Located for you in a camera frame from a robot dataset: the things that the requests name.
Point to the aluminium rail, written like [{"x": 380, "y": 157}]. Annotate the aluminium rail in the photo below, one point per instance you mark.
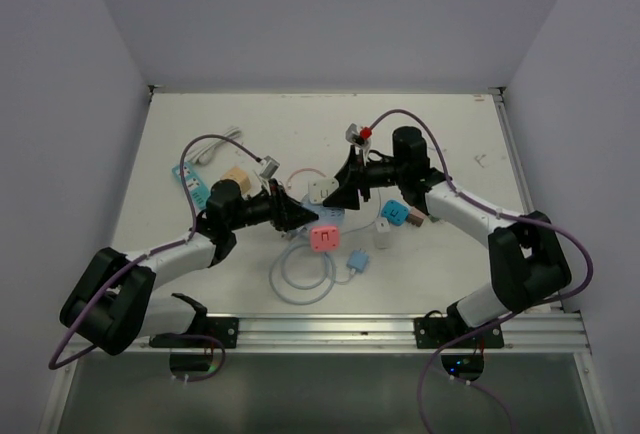
[
  {"x": 527, "y": 333},
  {"x": 498, "y": 97}
]

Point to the light blue usb charger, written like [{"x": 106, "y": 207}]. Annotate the light blue usb charger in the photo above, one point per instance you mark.
[{"x": 357, "y": 262}]

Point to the right side aluminium rail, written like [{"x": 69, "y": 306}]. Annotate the right side aluminium rail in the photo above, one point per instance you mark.
[{"x": 498, "y": 97}]

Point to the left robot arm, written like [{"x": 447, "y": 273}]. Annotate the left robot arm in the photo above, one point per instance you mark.
[{"x": 112, "y": 303}]

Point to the blue square adapter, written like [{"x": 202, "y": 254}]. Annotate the blue square adapter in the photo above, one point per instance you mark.
[{"x": 395, "y": 212}]

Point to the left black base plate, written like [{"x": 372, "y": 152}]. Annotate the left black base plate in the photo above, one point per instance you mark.
[{"x": 217, "y": 331}]

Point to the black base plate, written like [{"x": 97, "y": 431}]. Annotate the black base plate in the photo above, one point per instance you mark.
[
  {"x": 435, "y": 329},
  {"x": 217, "y": 331}
]

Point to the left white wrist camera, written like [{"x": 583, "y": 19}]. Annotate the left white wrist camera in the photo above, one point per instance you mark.
[{"x": 268, "y": 168}]

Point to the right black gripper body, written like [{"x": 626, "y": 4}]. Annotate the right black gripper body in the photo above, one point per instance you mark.
[{"x": 387, "y": 173}]

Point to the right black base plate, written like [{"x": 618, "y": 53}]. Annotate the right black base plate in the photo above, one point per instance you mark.
[{"x": 435, "y": 329}]

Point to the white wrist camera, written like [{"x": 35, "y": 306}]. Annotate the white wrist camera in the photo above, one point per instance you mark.
[
  {"x": 268, "y": 168},
  {"x": 359, "y": 136}
]

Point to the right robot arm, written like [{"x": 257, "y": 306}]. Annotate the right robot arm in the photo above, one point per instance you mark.
[{"x": 526, "y": 261}]

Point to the aluminium front rail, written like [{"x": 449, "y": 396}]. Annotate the aluminium front rail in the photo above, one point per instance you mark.
[{"x": 527, "y": 333}]

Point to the pink cube plug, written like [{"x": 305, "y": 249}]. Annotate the pink cube plug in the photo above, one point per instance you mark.
[{"x": 324, "y": 238}]

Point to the light blue round socket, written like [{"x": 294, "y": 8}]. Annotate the light blue round socket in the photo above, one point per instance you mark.
[{"x": 330, "y": 216}]

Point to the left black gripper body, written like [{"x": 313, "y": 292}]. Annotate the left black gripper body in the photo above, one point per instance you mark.
[{"x": 254, "y": 210}]

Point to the tan wooden socket cube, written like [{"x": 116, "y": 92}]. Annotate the tan wooden socket cube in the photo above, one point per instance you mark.
[{"x": 240, "y": 177}]

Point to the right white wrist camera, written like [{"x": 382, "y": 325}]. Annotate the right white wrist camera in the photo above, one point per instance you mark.
[{"x": 359, "y": 136}]

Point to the teal power strip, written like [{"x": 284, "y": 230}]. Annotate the teal power strip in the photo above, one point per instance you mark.
[{"x": 198, "y": 190}]

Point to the white charger plug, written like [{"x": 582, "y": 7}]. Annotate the white charger plug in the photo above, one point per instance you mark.
[{"x": 382, "y": 233}]

